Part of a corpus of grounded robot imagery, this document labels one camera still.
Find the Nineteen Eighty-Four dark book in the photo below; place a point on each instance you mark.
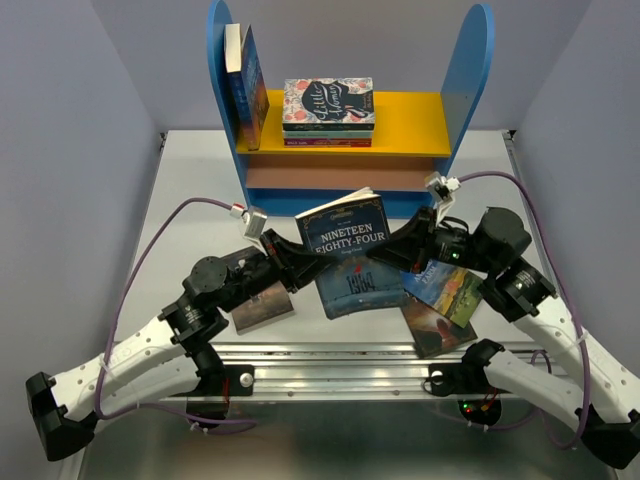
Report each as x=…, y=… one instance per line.
x=347, y=228

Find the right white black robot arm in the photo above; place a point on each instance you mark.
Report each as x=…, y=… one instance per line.
x=601, y=401

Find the Little Women floral book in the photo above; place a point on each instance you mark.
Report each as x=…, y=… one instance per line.
x=328, y=100

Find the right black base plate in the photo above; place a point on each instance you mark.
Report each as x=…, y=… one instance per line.
x=446, y=379

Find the Animal Farm blue book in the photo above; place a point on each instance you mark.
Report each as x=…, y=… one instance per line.
x=449, y=290

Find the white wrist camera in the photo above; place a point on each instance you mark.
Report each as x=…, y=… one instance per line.
x=442, y=190
x=252, y=220

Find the aluminium extrusion rail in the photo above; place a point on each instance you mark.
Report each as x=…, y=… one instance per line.
x=345, y=372

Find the teal book in stack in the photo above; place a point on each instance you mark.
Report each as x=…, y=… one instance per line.
x=341, y=134

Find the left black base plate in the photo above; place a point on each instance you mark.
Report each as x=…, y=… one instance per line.
x=235, y=380

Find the purple Roald Dahl book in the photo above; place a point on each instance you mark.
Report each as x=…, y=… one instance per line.
x=327, y=142

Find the dark green book in stack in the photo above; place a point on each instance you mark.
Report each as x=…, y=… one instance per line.
x=331, y=127

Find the Jane Eyre blue book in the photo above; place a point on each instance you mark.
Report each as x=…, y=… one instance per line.
x=247, y=82

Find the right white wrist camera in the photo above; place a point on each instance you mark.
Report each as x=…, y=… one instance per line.
x=442, y=190

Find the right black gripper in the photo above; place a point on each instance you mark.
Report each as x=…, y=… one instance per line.
x=410, y=245

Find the A Tale of Two Cities book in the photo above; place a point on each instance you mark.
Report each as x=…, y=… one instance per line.
x=271, y=305

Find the blue yellow wooden bookshelf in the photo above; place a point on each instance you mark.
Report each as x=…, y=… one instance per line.
x=416, y=133

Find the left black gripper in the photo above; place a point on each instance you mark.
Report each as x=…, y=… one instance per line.
x=303, y=264

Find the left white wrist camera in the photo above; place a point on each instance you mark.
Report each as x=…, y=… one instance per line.
x=252, y=220

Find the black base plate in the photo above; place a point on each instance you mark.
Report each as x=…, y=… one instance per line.
x=446, y=379
x=235, y=380

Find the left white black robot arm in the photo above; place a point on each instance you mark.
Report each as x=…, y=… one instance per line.
x=196, y=317

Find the Three Days to See book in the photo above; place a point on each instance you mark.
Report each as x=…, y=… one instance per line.
x=432, y=333

